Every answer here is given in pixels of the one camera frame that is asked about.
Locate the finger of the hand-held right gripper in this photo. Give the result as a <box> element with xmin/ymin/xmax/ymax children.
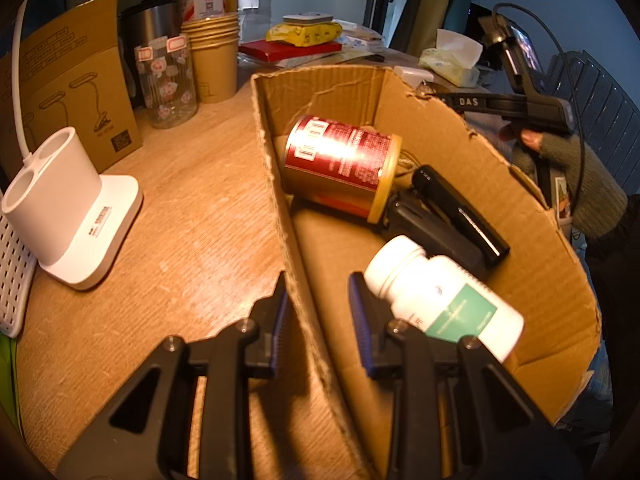
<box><xmin>425</xmin><ymin>87</ymin><xmax>526</xmax><ymax>115</ymax></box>

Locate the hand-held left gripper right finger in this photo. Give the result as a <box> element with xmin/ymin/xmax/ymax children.
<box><xmin>348</xmin><ymin>271</ymin><xmax>583</xmax><ymax>480</ymax></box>

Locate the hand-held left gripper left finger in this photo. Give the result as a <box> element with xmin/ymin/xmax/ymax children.
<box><xmin>55</xmin><ymin>270</ymin><xmax>293</xmax><ymax>480</ymax></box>

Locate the white charger cube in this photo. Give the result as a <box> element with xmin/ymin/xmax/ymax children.
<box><xmin>392</xmin><ymin>64</ymin><xmax>435</xmax><ymax>86</ymax></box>

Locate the white pill bottle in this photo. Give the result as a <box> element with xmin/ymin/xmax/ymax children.
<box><xmin>363</xmin><ymin>235</ymin><xmax>525</xmax><ymax>363</ymax></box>

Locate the black flashlight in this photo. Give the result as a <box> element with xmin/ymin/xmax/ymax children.
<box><xmin>411</xmin><ymin>164</ymin><xmax>511</xmax><ymax>268</ymax></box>

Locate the red can with yellow lid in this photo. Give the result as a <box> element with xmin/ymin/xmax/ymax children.
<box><xmin>284</xmin><ymin>115</ymin><xmax>403</xmax><ymax>223</ymax></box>

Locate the torn cardboard box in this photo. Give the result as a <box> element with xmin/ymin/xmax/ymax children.
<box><xmin>249</xmin><ymin>64</ymin><xmax>603</xmax><ymax>480</ymax></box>

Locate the person's right hand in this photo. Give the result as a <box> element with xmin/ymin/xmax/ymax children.
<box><xmin>500</xmin><ymin>127</ymin><xmax>628</xmax><ymax>238</ymax></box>

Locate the tissue pack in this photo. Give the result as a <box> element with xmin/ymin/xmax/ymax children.
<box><xmin>419</xmin><ymin>28</ymin><xmax>483</xmax><ymax>86</ymax></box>

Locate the grey headboard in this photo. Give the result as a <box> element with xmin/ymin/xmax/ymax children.
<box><xmin>547</xmin><ymin>50</ymin><xmax>640</xmax><ymax>196</ymax></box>

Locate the white flat box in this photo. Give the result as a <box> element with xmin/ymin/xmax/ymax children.
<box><xmin>340</xmin><ymin>22</ymin><xmax>383</xmax><ymax>51</ymax></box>

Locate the yellow wipes pack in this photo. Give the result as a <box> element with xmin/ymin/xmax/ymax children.
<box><xmin>265</xmin><ymin>22</ymin><xmax>345</xmax><ymax>47</ymax></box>

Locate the grey flat gadget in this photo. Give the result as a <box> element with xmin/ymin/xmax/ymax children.
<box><xmin>282</xmin><ymin>11</ymin><xmax>333</xmax><ymax>26</ymax></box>

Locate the red flat box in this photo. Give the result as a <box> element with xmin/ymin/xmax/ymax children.
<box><xmin>239</xmin><ymin>39</ymin><xmax>343</xmax><ymax>63</ymax></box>

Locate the white desk lamp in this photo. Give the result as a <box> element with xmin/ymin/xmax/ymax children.
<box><xmin>0</xmin><ymin>0</ymin><xmax>145</xmax><ymax>292</ymax></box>

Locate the stack of paper cups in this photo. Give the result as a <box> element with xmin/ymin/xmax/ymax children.
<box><xmin>180</xmin><ymin>12</ymin><xmax>241</xmax><ymax>105</ymax></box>

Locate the printed glass jar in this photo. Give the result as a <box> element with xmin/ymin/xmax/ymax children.
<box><xmin>134</xmin><ymin>32</ymin><xmax>198</xmax><ymax>129</ymax></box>

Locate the white perforated basket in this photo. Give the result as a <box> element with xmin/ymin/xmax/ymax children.
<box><xmin>0</xmin><ymin>210</ymin><xmax>38</xmax><ymax>338</ymax></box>

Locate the green packet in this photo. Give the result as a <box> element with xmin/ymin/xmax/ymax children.
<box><xmin>0</xmin><ymin>332</ymin><xmax>21</xmax><ymax>426</ymax></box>

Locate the brown lamp carton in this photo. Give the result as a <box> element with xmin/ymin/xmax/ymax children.
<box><xmin>0</xmin><ymin>0</ymin><xmax>143</xmax><ymax>176</ymax></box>

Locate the steel thermos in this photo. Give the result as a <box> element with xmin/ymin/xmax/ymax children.
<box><xmin>117</xmin><ymin>1</ymin><xmax>183</xmax><ymax>111</ymax></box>

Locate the black cable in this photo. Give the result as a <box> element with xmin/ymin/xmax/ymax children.
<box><xmin>492</xmin><ymin>2</ymin><xmax>588</xmax><ymax>226</ymax></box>

